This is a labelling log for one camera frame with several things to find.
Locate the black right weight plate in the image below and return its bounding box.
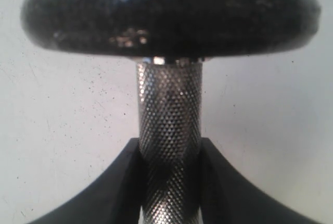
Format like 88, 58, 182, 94
20, 0, 321, 60

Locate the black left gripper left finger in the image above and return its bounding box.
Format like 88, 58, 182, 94
34, 138, 145, 223

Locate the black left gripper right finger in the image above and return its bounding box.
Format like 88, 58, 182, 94
197, 137, 333, 224

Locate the chrome dumbbell bar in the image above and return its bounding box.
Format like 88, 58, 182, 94
136, 56, 202, 223

